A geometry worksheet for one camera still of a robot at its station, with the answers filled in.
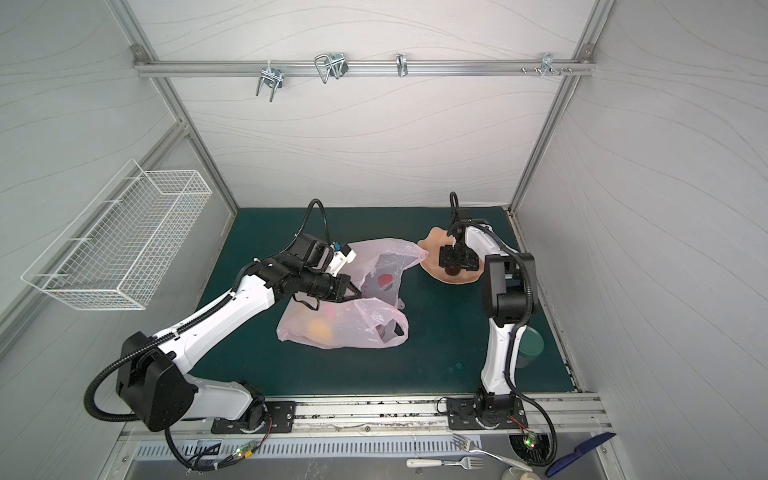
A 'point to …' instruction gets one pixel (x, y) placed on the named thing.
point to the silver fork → (467, 446)
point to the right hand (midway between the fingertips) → (462, 258)
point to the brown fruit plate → (437, 239)
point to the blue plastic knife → (578, 451)
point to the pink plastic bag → (375, 320)
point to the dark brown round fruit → (452, 270)
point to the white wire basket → (117, 252)
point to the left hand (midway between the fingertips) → (364, 291)
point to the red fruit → (384, 279)
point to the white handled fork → (469, 463)
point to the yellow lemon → (320, 329)
